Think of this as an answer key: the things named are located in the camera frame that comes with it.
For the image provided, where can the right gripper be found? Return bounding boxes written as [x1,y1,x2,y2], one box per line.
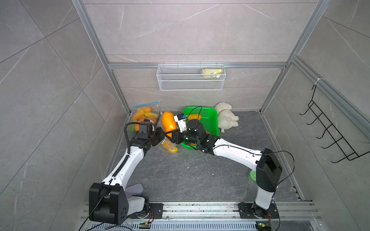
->
[165,127,200,146]

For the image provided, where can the large orange mango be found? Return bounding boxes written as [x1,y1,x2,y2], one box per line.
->
[162,112,177,138]

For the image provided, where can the clear zip-top bag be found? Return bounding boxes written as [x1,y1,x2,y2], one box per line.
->
[131,101,162,125]
[161,112,178,153]

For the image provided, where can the yellow orange mango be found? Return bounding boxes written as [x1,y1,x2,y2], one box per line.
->
[133,108,145,121]

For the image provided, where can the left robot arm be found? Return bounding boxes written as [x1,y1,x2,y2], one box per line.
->
[86,120,165,225]

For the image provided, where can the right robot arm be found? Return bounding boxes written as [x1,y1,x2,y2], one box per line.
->
[162,113,284,218]

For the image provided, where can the green plastic basket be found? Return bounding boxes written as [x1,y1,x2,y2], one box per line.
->
[181,106,220,155]

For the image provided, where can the white plush toy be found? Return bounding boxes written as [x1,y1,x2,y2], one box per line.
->
[215,102,239,133]

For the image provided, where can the grey purple cloth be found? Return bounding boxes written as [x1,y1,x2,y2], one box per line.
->
[125,183,144,198]

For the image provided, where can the green round disc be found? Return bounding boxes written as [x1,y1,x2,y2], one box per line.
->
[248,170,256,183]

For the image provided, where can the white wire wall basket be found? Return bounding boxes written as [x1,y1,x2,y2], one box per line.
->
[156,64,226,91]

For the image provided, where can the yellow sponge in wire basket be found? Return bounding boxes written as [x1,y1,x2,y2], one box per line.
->
[201,68,224,78]

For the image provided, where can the metal base rail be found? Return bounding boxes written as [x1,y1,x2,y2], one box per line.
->
[77,201,327,231]

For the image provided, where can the black wall hook rack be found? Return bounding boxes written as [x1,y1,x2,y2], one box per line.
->
[299,85,370,164]

